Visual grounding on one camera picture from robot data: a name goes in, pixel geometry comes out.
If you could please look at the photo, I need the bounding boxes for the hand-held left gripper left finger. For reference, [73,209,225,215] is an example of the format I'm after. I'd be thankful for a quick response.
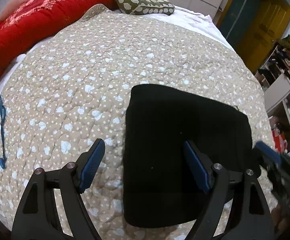
[11,138,106,240]

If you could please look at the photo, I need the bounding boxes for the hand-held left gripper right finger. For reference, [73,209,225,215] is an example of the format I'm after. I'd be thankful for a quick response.
[183,140,276,240]

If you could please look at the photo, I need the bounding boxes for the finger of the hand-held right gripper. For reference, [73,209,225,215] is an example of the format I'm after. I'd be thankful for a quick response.
[256,141,283,167]

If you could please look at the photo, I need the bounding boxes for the black pants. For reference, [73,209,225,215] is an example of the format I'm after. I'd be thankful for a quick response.
[122,84,262,229]

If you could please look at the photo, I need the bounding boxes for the white cluttered shelf unit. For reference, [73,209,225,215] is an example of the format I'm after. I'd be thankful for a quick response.
[255,35,290,153]

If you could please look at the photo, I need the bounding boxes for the beige dotted quilt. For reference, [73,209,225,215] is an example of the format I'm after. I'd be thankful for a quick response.
[0,4,277,240]

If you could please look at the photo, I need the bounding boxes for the yellow wooden door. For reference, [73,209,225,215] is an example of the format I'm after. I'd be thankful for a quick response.
[237,0,290,73]

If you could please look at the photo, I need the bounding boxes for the teal door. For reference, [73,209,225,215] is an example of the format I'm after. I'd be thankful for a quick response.
[220,0,260,45]

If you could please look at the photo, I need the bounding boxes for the red patterned quilt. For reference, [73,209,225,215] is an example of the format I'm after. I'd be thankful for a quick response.
[0,0,154,82]

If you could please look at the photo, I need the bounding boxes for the blue lanyard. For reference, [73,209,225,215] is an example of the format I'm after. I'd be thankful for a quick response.
[0,80,8,169]

